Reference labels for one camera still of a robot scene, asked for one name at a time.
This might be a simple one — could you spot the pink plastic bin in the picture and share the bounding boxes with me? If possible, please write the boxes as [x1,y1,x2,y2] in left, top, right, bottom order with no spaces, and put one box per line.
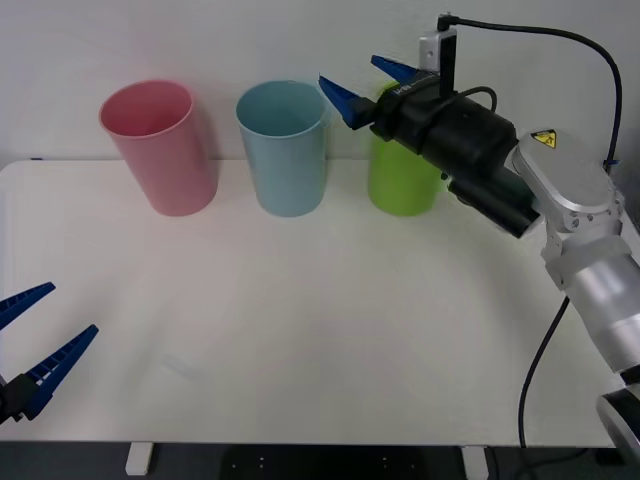
[98,79,219,218]

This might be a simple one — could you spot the pale blue plastic bin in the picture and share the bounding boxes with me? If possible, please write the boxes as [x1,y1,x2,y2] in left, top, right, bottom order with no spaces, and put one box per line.
[234,80,332,219]

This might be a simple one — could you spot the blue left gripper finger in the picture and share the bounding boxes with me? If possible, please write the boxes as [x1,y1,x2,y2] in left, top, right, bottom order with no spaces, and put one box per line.
[0,281,56,332]
[13,324,100,422]

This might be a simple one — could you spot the green plastic bin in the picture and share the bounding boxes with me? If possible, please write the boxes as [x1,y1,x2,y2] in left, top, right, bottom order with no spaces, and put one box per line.
[366,78,447,219]

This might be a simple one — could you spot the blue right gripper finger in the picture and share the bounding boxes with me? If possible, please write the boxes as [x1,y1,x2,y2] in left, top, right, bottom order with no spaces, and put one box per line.
[370,54,419,87]
[317,74,380,132]

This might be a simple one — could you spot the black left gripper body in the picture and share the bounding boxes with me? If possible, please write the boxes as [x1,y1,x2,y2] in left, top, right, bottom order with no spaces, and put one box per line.
[0,375,17,425]

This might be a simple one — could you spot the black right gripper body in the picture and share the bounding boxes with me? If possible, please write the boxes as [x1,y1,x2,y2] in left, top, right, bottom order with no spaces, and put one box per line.
[369,69,452,157]

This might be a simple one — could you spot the white table leg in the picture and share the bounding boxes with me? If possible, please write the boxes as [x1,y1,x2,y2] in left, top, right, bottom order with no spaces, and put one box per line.
[460,444,490,480]
[124,443,154,477]

